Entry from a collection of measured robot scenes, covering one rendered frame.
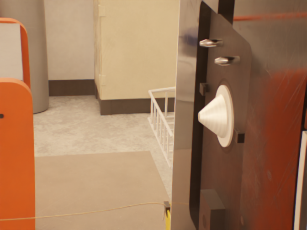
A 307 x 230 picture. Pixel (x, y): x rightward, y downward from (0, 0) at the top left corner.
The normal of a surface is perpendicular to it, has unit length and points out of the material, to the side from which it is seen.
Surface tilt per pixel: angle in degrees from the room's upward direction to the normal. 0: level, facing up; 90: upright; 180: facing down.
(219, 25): 90
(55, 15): 90
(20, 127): 90
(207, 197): 0
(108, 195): 0
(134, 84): 90
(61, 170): 0
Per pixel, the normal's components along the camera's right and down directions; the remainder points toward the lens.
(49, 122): 0.03, -0.93
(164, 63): 0.17, 0.37
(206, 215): -0.99, 0.04
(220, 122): -0.48, 0.29
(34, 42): 0.54, 0.32
